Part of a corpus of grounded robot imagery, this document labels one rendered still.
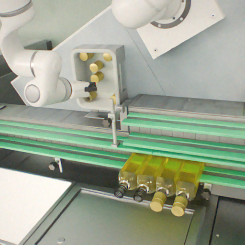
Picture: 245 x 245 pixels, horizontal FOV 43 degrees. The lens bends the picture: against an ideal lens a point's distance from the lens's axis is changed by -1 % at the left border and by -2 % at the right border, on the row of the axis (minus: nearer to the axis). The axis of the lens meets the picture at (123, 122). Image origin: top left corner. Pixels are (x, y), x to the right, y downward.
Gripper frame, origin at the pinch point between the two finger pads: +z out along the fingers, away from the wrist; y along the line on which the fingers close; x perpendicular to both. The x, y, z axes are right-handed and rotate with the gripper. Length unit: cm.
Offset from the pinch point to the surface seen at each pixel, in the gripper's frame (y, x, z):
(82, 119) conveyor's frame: -6.0, -14.2, 9.8
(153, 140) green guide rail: 25.6, -15.6, 0.5
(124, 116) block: 14.2, -9.1, 2.6
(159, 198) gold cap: 34.2, -25.3, -19.9
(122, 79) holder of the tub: 9.6, 2.5, 10.2
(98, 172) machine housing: 0.1, -35.9, 13.3
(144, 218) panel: 27.9, -37.8, -10.3
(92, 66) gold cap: -0.5, 6.5, 5.8
